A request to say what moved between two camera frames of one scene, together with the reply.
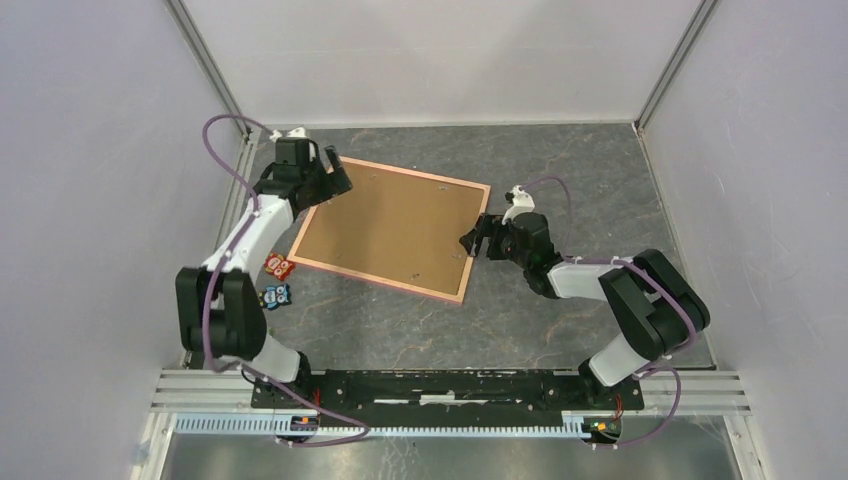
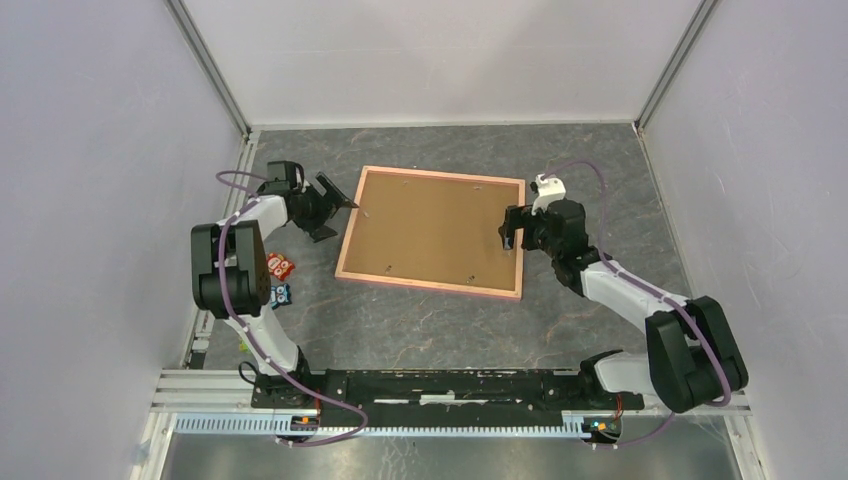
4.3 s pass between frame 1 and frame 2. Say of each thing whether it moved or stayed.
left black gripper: moved
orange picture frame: moved
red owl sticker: stayed
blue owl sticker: stayed
